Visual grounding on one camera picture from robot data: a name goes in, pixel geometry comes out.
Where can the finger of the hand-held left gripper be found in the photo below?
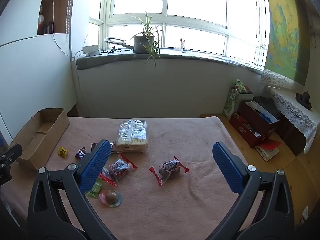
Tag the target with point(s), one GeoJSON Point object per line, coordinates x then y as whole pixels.
{"type": "Point", "coordinates": [11, 153]}

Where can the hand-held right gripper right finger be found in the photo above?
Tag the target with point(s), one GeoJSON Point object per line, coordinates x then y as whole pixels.
{"type": "Point", "coordinates": [227, 170]}

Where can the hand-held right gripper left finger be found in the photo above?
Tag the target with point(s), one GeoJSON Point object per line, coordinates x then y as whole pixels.
{"type": "Point", "coordinates": [96, 166]}

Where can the green packet candy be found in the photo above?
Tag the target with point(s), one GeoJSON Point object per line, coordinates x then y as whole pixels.
{"type": "Point", "coordinates": [96, 188]}

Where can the brown cardboard box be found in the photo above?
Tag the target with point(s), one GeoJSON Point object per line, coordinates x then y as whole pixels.
{"type": "Point", "coordinates": [50, 130]}

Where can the brown chocolate bar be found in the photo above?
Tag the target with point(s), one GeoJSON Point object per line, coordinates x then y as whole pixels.
{"type": "Point", "coordinates": [80, 153]}
{"type": "Point", "coordinates": [93, 146]}

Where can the red-edged clear snack packet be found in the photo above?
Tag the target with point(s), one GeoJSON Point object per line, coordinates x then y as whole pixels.
{"type": "Point", "coordinates": [120, 167]}
{"type": "Point", "coordinates": [170, 168]}

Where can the round candy in clear wrapper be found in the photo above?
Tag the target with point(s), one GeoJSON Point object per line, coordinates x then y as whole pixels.
{"type": "Point", "coordinates": [111, 197]}

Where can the yellow wrapped candy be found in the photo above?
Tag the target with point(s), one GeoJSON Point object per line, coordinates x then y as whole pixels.
{"type": "Point", "coordinates": [63, 152]}

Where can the small red box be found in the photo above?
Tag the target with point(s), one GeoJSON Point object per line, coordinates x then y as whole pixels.
{"type": "Point", "coordinates": [240, 130]}

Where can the white book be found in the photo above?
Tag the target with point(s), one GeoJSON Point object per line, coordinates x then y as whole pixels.
{"type": "Point", "coordinates": [268, 155]}

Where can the clear-wrapped bread packet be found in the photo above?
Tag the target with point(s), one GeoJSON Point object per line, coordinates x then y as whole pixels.
{"type": "Point", "coordinates": [132, 135]}

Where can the red paper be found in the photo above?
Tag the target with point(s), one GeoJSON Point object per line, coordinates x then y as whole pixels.
{"type": "Point", "coordinates": [271, 144]}

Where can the large red box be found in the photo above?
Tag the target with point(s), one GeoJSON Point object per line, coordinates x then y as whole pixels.
{"type": "Point", "coordinates": [252, 120]}

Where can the green patterned bag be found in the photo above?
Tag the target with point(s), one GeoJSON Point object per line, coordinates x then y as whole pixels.
{"type": "Point", "coordinates": [230, 105]}

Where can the dark wooden side table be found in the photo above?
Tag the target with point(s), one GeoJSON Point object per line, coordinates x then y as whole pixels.
{"type": "Point", "coordinates": [292, 140]}

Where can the white lace cloth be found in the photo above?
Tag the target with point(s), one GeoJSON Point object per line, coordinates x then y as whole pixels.
{"type": "Point", "coordinates": [292, 107]}

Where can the dark ornament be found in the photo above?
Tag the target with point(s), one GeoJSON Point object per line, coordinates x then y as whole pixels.
{"type": "Point", "coordinates": [303, 98]}

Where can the white power box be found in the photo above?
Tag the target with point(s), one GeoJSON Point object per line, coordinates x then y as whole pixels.
{"type": "Point", "coordinates": [91, 50]}

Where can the grey windowsill cushion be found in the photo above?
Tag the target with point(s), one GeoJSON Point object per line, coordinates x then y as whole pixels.
{"type": "Point", "coordinates": [175, 56]}

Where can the potted spider plant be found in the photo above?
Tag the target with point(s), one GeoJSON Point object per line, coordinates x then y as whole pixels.
{"type": "Point", "coordinates": [143, 43]}

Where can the small animal figurine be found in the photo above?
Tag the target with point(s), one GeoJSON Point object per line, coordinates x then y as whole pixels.
{"type": "Point", "coordinates": [182, 44]}

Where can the white-framed window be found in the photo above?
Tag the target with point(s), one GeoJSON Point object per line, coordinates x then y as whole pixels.
{"type": "Point", "coordinates": [163, 17]}

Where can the landscape wall poster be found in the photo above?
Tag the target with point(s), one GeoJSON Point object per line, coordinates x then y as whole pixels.
{"type": "Point", "coordinates": [282, 30]}

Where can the wooden wall shelf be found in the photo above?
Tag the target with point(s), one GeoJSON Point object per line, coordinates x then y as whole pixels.
{"type": "Point", "coordinates": [60, 5]}

